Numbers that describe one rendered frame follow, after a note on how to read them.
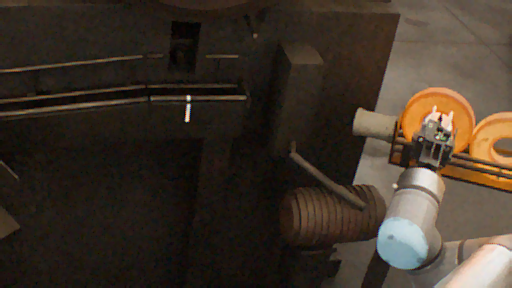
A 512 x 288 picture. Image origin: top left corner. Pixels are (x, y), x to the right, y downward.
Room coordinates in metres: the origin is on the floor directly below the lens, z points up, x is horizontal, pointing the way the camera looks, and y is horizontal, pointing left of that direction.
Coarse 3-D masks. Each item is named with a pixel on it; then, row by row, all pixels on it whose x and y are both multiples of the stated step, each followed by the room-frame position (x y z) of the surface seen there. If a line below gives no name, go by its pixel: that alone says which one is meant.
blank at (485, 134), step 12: (492, 120) 1.10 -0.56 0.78; (504, 120) 1.09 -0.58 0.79; (480, 132) 1.10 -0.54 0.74; (492, 132) 1.09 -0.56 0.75; (504, 132) 1.08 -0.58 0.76; (480, 144) 1.10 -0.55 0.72; (492, 144) 1.09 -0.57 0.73; (480, 156) 1.09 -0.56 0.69; (492, 156) 1.09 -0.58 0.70; (492, 168) 1.08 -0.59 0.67; (504, 180) 1.07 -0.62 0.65
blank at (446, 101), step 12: (420, 96) 1.15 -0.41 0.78; (432, 96) 1.14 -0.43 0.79; (444, 96) 1.14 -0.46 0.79; (456, 96) 1.14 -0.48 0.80; (408, 108) 1.16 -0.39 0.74; (420, 108) 1.15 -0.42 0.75; (432, 108) 1.14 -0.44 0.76; (444, 108) 1.13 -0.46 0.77; (456, 108) 1.12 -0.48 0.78; (468, 108) 1.13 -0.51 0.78; (408, 120) 1.15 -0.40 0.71; (420, 120) 1.14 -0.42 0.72; (456, 120) 1.12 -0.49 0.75; (468, 120) 1.11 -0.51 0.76; (408, 132) 1.15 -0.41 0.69; (456, 132) 1.12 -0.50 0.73; (468, 132) 1.11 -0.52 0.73; (456, 144) 1.11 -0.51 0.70
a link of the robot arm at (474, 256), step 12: (468, 240) 0.85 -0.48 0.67; (480, 240) 0.84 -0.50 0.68; (492, 240) 0.81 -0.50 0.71; (504, 240) 0.81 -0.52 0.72; (468, 252) 0.82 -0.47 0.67; (480, 252) 0.76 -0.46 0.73; (492, 252) 0.75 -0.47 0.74; (504, 252) 0.76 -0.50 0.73; (468, 264) 0.70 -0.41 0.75; (480, 264) 0.70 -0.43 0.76; (492, 264) 0.71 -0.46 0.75; (504, 264) 0.73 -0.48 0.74; (456, 276) 0.65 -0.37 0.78; (468, 276) 0.65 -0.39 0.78; (480, 276) 0.66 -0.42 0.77; (492, 276) 0.67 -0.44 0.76; (504, 276) 0.69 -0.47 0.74
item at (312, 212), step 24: (288, 192) 1.13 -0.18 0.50; (312, 192) 1.10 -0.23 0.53; (360, 192) 1.12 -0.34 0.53; (288, 216) 1.07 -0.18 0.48; (312, 216) 1.05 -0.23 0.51; (336, 216) 1.06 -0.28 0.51; (360, 216) 1.07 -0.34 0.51; (384, 216) 1.09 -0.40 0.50; (288, 240) 1.07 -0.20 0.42; (312, 240) 1.03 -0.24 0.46; (336, 240) 1.05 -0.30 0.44; (360, 240) 1.08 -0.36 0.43; (288, 264) 1.08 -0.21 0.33; (312, 264) 1.05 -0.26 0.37
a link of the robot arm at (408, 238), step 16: (400, 192) 0.91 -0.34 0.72; (416, 192) 0.89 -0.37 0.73; (432, 192) 0.90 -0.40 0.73; (400, 208) 0.86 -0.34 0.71; (416, 208) 0.86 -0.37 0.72; (432, 208) 0.87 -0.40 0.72; (384, 224) 0.85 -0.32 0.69; (400, 224) 0.83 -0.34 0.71; (416, 224) 0.83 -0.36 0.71; (432, 224) 0.85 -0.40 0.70; (384, 240) 0.82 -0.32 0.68; (400, 240) 0.80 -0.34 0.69; (416, 240) 0.80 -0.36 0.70; (432, 240) 0.83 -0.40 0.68; (384, 256) 0.82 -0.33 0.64; (400, 256) 0.81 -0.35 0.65; (416, 256) 0.79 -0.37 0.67; (432, 256) 0.82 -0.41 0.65
